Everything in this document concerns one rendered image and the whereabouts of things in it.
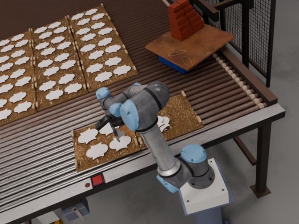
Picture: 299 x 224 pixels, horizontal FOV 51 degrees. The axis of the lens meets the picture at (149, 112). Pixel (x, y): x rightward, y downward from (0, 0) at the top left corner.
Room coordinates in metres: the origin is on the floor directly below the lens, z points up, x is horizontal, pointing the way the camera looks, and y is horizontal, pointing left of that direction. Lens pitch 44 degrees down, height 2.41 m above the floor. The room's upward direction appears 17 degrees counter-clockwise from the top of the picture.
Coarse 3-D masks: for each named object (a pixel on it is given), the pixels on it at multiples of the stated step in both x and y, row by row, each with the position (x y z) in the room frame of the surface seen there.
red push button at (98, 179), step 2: (100, 174) 1.16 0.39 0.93; (96, 176) 1.16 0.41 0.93; (98, 176) 1.15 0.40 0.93; (100, 176) 1.15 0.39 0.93; (92, 178) 1.15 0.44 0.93; (94, 178) 1.15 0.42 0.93; (96, 178) 1.14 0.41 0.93; (98, 178) 1.14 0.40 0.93; (100, 178) 1.13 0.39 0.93; (92, 180) 1.14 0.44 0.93; (94, 180) 1.13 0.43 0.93; (96, 180) 1.13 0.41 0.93; (98, 180) 1.12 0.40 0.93; (100, 180) 1.12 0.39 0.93; (102, 180) 1.11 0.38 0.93; (94, 182) 1.12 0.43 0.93; (96, 182) 1.12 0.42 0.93; (98, 182) 1.11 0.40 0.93; (100, 182) 1.11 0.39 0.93; (94, 184) 1.10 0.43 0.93
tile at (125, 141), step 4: (124, 136) 1.39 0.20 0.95; (128, 136) 1.37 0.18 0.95; (116, 140) 1.37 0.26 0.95; (120, 140) 1.36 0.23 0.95; (124, 140) 1.35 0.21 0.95; (128, 140) 1.34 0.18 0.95; (112, 144) 1.35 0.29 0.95; (116, 144) 1.34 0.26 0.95; (120, 144) 1.33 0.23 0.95; (124, 144) 1.32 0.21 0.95; (128, 144) 1.31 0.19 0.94; (112, 148) 1.32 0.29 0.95; (116, 148) 1.31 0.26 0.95; (120, 148) 1.30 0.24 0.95
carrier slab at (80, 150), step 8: (88, 128) 1.57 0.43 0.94; (120, 128) 1.47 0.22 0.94; (128, 128) 1.45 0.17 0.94; (96, 136) 1.47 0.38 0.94; (104, 136) 1.45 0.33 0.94; (112, 136) 1.43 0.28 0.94; (80, 144) 1.44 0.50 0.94; (88, 144) 1.42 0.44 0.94; (96, 144) 1.40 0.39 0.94; (80, 152) 1.37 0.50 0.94; (112, 152) 1.29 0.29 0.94; (120, 152) 1.27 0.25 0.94; (128, 152) 1.26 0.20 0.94; (80, 160) 1.31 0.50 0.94; (88, 160) 1.29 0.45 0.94; (96, 160) 1.27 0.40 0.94; (104, 160) 1.25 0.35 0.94; (80, 168) 1.24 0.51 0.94; (88, 168) 1.24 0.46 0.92
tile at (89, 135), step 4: (84, 132) 1.53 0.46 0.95; (88, 132) 1.52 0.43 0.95; (92, 132) 1.51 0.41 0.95; (96, 132) 1.49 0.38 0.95; (80, 136) 1.50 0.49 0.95; (84, 136) 1.49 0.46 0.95; (88, 136) 1.48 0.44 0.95; (92, 136) 1.47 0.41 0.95; (80, 140) 1.47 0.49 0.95; (84, 140) 1.46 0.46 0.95; (88, 140) 1.45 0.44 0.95
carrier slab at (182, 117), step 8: (176, 96) 1.62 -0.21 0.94; (168, 104) 1.56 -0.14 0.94; (176, 104) 1.54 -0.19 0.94; (184, 104) 1.52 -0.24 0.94; (160, 112) 1.51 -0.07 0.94; (168, 112) 1.49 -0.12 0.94; (176, 112) 1.47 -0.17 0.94; (184, 112) 1.44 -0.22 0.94; (192, 112) 1.42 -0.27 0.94; (176, 120) 1.40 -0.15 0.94; (184, 120) 1.38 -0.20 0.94; (192, 120) 1.36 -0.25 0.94; (168, 128) 1.35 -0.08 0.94; (176, 128) 1.33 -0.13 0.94; (184, 128) 1.31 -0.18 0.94; (192, 128) 1.29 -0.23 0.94; (168, 136) 1.29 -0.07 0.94; (176, 136) 1.27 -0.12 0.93; (144, 144) 1.28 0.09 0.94
